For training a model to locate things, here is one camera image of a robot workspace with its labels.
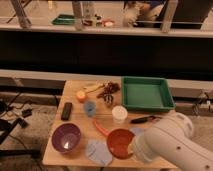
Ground blue sponge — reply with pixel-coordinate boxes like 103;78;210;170
129;127;144;135

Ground brown dried plant toy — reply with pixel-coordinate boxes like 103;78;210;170
97;82;120;98

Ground purple plastic bowl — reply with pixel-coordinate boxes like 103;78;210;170
51;123;81;153

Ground yellow banana toy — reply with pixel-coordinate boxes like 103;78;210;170
83;83;104;93

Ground black rectangular block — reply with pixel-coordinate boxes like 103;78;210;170
61;102;72;121

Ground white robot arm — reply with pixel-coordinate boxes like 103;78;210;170
128;112;213;171

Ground grey folded cloth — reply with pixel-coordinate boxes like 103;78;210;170
85;139;113;166

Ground green plastic tray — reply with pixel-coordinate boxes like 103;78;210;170
121;76;175;112

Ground wooden table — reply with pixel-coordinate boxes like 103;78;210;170
43;80;177;169

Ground orange plastic bowl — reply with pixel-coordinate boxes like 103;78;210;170
106;129;134;159

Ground metal binder clip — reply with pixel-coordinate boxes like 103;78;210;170
104;94;114;107

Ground blue plastic cup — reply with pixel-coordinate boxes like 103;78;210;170
83;101;96;117

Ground black handled knife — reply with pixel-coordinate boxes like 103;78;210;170
130;115;162;124

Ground orange round fruit toy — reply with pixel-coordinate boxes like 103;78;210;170
76;91;87;103

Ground orange carrot toy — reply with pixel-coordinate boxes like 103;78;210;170
93;120;109;137

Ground white plastic cup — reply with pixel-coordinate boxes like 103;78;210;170
112;106;128;123

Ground green tray in background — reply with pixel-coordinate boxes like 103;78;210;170
52;14;75;25

